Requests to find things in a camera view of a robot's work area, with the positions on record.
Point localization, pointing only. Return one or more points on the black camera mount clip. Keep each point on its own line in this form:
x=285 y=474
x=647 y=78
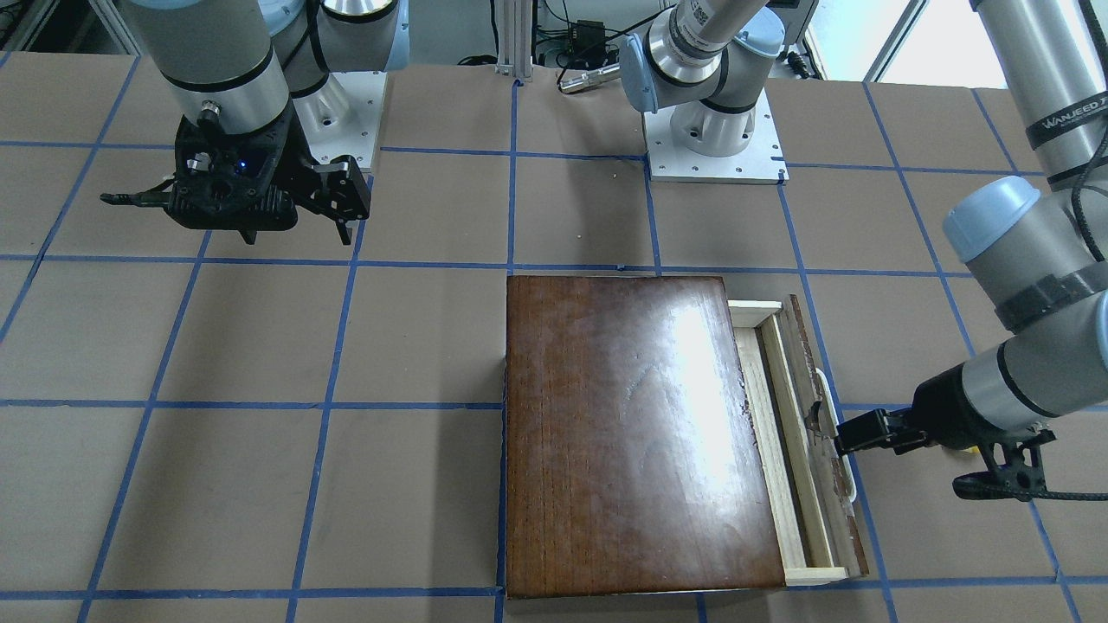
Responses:
x=1013 y=470

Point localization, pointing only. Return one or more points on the dark wooden drawer cabinet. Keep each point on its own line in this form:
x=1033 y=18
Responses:
x=632 y=465

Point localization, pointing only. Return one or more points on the light wood drawer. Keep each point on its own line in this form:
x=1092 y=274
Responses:
x=811 y=489

